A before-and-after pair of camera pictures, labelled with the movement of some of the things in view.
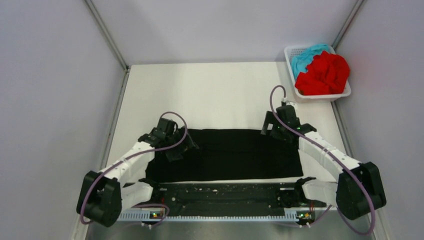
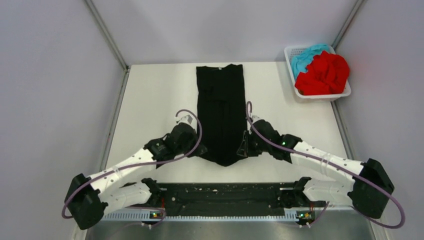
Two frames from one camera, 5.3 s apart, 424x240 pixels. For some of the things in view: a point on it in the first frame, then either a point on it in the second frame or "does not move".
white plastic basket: x=290 y=52 does not move
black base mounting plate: x=232 y=197 does not move
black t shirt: x=229 y=155 to x=222 y=120
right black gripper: x=269 y=119 to x=245 y=149
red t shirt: x=328 y=74 does not move
